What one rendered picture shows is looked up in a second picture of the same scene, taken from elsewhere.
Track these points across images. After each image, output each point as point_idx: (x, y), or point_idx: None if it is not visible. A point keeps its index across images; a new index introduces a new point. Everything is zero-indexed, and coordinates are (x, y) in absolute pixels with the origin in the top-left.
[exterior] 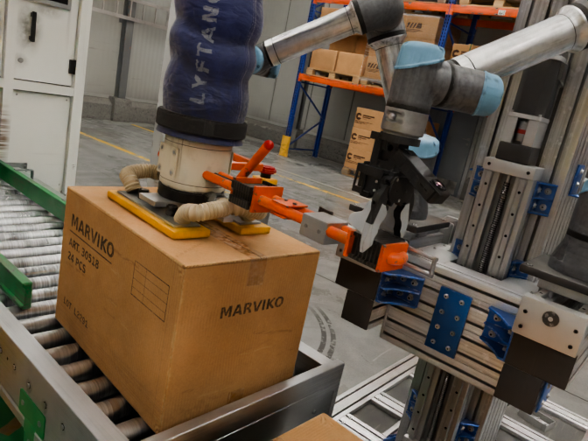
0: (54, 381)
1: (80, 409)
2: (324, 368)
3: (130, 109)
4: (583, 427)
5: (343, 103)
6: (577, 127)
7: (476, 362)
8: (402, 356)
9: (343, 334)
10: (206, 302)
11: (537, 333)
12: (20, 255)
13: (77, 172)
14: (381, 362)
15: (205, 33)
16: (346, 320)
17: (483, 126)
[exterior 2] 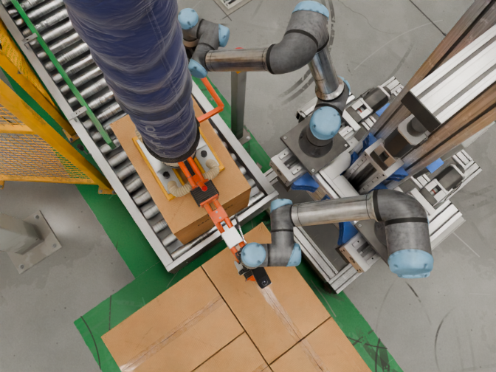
0: (137, 221)
1: (150, 240)
2: (265, 201)
3: None
4: (461, 165)
5: None
6: (426, 162)
7: (338, 224)
8: (381, 61)
9: (340, 37)
10: (188, 229)
11: (347, 257)
12: (97, 73)
13: None
14: (359, 71)
15: (153, 136)
16: (350, 15)
17: None
